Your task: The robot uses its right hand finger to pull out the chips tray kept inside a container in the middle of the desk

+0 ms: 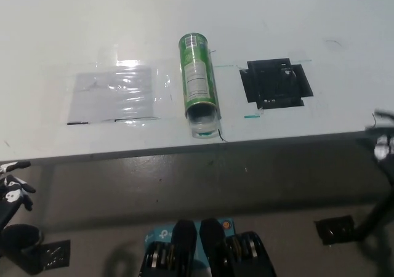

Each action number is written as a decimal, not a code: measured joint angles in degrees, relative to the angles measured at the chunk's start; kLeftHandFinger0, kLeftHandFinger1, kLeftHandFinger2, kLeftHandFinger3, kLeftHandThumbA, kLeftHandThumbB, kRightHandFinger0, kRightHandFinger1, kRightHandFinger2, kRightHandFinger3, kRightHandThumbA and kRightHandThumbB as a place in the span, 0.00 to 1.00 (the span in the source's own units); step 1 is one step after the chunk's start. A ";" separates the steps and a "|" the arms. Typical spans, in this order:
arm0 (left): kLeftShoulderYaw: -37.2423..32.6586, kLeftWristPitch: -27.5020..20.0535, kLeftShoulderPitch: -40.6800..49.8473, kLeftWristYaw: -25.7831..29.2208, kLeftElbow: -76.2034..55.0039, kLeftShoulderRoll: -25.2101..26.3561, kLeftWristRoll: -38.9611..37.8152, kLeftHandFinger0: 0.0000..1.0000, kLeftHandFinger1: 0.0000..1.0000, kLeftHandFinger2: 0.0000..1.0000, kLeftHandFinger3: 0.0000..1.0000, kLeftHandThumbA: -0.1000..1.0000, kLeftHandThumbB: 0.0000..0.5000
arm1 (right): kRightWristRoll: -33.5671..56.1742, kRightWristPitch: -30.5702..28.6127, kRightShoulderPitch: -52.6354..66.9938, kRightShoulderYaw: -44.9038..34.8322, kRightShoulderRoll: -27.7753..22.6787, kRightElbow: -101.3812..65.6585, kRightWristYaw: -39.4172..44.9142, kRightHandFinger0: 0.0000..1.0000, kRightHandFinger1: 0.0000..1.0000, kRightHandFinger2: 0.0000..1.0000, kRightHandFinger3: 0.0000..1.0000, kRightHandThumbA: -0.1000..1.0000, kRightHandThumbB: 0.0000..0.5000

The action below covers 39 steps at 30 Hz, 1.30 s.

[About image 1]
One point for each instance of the black floor tape patch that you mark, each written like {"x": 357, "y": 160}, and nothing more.
{"x": 334, "y": 229}
{"x": 52, "y": 255}

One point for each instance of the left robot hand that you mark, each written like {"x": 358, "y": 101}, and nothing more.
{"x": 12, "y": 191}

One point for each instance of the short teal tape strip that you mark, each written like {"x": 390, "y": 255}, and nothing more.
{"x": 250, "y": 116}

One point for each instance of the green chips can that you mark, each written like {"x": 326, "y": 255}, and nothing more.
{"x": 194, "y": 74}

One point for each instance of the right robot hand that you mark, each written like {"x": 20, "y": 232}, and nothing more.
{"x": 383, "y": 141}

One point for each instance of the black tape square patch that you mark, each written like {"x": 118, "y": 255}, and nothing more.
{"x": 277, "y": 86}

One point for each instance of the white paper sheet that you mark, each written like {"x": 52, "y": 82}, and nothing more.
{"x": 107, "y": 98}

